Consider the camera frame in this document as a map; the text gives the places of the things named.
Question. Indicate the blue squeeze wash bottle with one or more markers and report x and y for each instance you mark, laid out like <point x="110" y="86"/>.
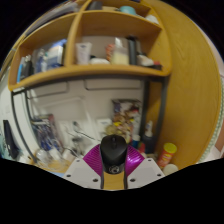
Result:
<point x="148" y="140"/>

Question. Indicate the wooden shelf unit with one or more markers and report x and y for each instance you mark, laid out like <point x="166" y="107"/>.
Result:
<point x="100" y="70"/>

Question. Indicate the colourful picture card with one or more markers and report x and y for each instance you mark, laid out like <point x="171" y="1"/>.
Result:
<point x="126" y="111"/>

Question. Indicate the black computer mouse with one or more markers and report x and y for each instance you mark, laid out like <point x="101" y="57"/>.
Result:
<point x="113" y="151"/>

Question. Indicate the gold robot figure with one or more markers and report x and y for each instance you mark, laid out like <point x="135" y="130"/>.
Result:
<point x="118" y="130"/>

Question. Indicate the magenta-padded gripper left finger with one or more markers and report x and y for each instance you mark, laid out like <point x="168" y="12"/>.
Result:
<point x="83" y="170"/>

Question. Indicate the black backpack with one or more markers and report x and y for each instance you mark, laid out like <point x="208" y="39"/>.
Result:
<point x="10" y="140"/>

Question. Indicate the orange-red chips can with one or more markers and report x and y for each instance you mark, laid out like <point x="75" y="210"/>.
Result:
<point x="166" y="156"/>

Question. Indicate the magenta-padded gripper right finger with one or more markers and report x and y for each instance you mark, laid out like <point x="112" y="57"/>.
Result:
<point x="143" y="170"/>

